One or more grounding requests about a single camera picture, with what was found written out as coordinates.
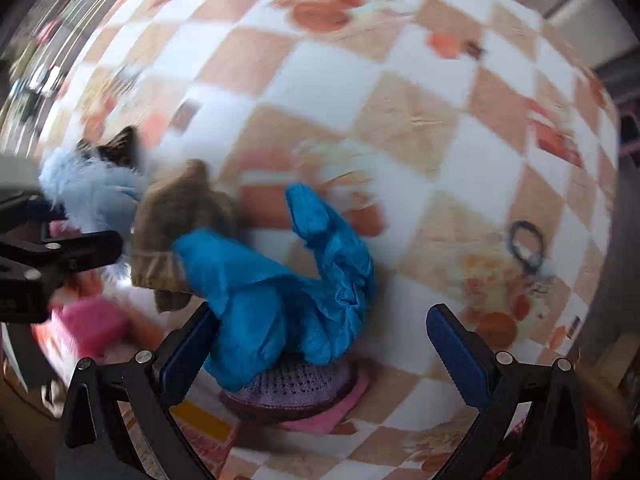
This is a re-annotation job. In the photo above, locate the brown sock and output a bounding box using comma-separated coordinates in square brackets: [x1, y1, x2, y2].
[129, 159, 239, 313]

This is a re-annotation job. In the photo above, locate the light blue fluffy item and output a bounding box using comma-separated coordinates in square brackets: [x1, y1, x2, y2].
[39, 148, 148, 238]

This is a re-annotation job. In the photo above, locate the black hair tie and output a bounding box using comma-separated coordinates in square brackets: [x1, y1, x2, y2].
[506, 219, 548, 276]

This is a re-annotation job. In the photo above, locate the checkered printed tablecloth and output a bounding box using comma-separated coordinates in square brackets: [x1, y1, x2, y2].
[39, 0, 620, 479]

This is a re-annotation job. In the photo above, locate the blue cloth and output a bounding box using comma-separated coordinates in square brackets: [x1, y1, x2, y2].
[172, 183, 378, 392]

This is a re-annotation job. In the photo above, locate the pink sponge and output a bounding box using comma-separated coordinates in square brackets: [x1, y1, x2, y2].
[278, 367, 370, 436]

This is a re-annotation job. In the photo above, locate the purple black knitted hat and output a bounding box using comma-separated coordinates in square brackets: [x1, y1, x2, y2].
[219, 359, 358, 425]

